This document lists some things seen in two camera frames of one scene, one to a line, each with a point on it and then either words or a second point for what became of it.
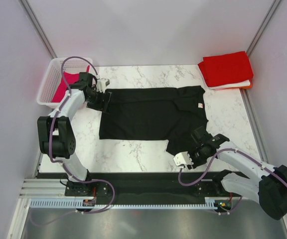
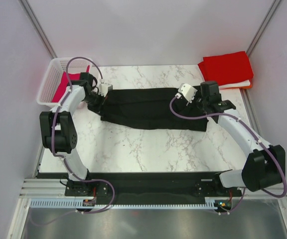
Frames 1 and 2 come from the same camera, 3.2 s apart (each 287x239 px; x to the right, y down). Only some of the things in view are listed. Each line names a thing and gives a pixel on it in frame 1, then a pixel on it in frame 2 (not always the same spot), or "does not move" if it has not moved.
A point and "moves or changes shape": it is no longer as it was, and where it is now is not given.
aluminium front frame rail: x=55 y=188 does not move
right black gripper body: x=198 y=157 to x=199 y=104
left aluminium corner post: x=36 y=23 does not move
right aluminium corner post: x=262 y=27 does not move
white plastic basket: x=53 y=76 does not move
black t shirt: x=169 y=114 moves or changes shape
